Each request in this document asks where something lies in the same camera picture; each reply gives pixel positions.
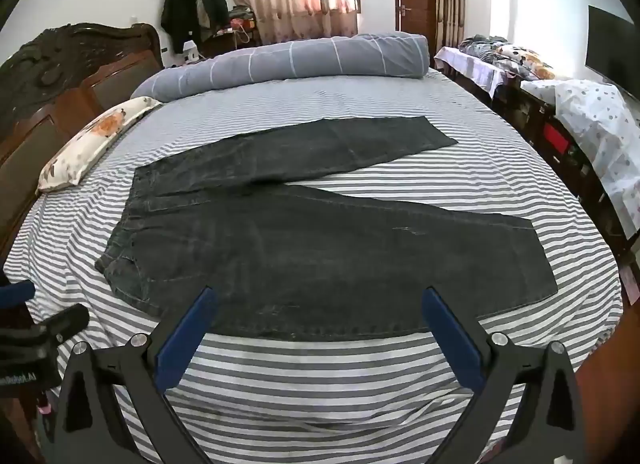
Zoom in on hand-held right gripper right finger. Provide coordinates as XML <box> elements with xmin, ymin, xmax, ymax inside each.
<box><xmin>421</xmin><ymin>286</ymin><xmax>586</xmax><ymax>464</ymax></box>

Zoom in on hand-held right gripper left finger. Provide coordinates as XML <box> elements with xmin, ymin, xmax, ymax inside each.
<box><xmin>47</xmin><ymin>285</ymin><xmax>221</xmax><ymax>464</ymax></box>

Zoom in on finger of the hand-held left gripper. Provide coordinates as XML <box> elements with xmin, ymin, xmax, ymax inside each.
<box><xmin>0</xmin><ymin>282</ymin><xmax>37</xmax><ymax>305</ymax></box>
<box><xmin>44</xmin><ymin>304</ymin><xmax>91</xmax><ymax>343</ymax></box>

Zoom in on dark grey denim pants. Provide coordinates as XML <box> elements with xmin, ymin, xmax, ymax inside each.
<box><xmin>95</xmin><ymin>116</ymin><xmax>558</xmax><ymax>342</ymax></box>

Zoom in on grey white striped bed sheet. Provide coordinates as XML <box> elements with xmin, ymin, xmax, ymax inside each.
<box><xmin>2</xmin><ymin>66</ymin><xmax>623</xmax><ymax>464</ymax></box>

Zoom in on floral pillow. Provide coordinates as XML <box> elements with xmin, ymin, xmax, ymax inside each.
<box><xmin>36</xmin><ymin>96</ymin><xmax>163</xmax><ymax>195</ymax></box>

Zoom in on dark wooden side cabinet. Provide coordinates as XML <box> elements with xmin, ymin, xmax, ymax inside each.
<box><xmin>492</xmin><ymin>74</ymin><xmax>632</xmax><ymax>265</ymax></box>

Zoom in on carved dark wooden headboard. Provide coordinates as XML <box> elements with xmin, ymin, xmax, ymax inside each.
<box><xmin>0</xmin><ymin>22</ymin><xmax>165</xmax><ymax>255</ymax></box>

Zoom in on white spotted cloth cover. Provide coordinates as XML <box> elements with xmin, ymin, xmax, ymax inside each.
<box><xmin>521</xmin><ymin>78</ymin><xmax>640</xmax><ymax>239</ymax></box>

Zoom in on pale lavender table cloth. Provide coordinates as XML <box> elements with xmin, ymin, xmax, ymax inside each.
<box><xmin>434</xmin><ymin>46</ymin><xmax>507</xmax><ymax>95</ymax></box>

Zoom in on pile of floral bedding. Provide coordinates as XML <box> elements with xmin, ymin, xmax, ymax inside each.
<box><xmin>460</xmin><ymin>34</ymin><xmax>556</xmax><ymax>80</ymax></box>

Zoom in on rolled grey checked duvet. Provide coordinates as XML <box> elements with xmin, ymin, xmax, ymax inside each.
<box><xmin>130</xmin><ymin>32</ymin><xmax>431</xmax><ymax>103</ymax></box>

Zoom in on cluttered desk items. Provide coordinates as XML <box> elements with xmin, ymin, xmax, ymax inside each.
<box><xmin>227</xmin><ymin>5</ymin><xmax>259</xmax><ymax>38</ymax></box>

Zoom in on black flat television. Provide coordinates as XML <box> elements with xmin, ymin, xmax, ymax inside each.
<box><xmin>586</xmin><ymin>5</ymin><xmax>640</xmax><ymax>102</ymax></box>

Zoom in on black hanging coat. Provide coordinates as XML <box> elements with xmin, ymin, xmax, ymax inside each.
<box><xmin>161</xmin><ymin>0</ymin><xmax>201</xmax><ymax>54</ymax></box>

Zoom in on dark grey hanging jacket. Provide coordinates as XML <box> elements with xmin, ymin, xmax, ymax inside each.
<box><xmin>194</xmin><ymin>0</ymin><xmax>230</xmax><ymax>38</ymax></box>

